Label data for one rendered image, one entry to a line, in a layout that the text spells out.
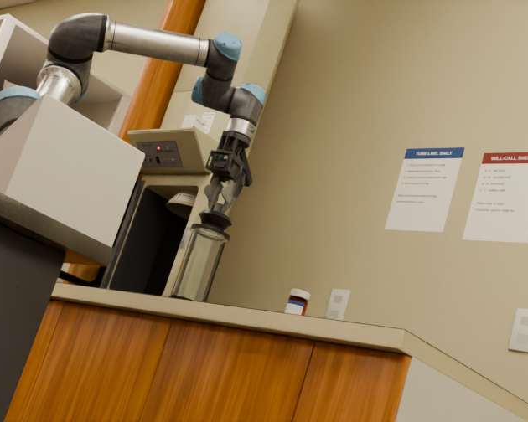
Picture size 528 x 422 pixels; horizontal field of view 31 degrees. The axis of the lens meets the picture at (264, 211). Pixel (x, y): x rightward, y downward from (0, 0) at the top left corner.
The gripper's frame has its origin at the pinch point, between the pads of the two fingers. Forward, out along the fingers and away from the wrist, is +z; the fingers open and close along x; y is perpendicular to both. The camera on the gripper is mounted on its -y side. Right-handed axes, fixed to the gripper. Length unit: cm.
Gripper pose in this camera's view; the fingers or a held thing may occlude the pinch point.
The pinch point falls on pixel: (218, 209)
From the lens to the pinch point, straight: 251.5
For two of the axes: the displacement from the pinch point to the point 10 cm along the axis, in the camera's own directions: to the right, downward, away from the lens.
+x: 8.6, 1.3, -4.9
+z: -2.9, 9.2, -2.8
